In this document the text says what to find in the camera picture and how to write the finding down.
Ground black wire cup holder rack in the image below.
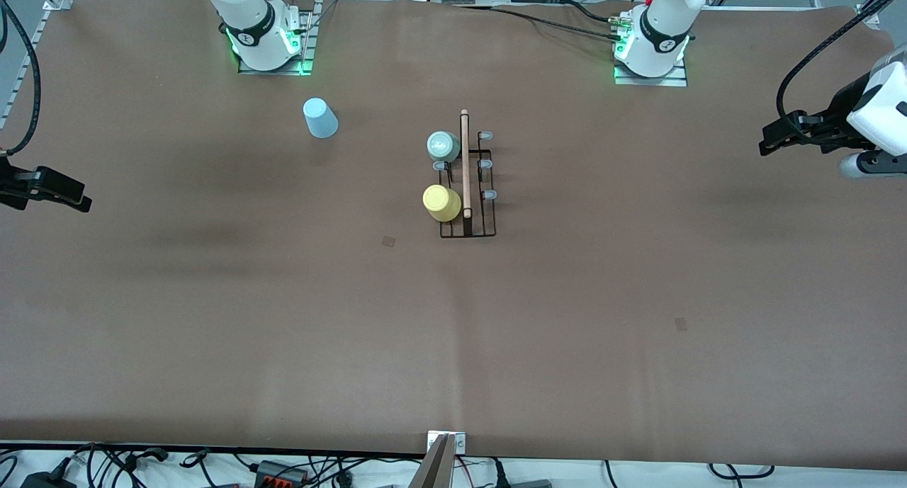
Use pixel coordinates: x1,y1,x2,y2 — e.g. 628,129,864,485
431,108,498,239

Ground mint green plastic cup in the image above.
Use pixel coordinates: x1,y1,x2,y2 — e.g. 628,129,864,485
427,130,462,164

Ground yellow plastic cup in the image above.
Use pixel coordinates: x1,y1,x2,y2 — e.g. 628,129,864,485
422,184,463,223

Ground light blue plastic cup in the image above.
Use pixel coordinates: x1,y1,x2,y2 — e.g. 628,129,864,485
303,97,339,140

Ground black power adapter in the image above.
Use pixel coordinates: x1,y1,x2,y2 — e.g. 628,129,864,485
20,470,77,488

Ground black and orange connector box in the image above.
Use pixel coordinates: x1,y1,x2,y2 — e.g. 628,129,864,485
255,460,310,486

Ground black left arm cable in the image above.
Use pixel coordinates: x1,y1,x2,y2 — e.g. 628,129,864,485
776,0,907,127

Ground perforated aluminium rail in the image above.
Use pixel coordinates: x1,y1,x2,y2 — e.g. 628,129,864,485
0,6,54,131

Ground aluminium arm base plate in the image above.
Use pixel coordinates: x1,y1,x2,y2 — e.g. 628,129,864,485
236,0,317,76
614,59,689,87

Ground long black table cable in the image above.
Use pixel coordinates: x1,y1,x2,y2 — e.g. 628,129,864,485
453,3,628,44

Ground small aluminium edge bracket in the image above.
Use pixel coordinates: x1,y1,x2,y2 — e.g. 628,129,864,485
427,431,467,455

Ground grey camera support beam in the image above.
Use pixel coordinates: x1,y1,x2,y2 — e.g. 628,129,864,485
407,435,456,488

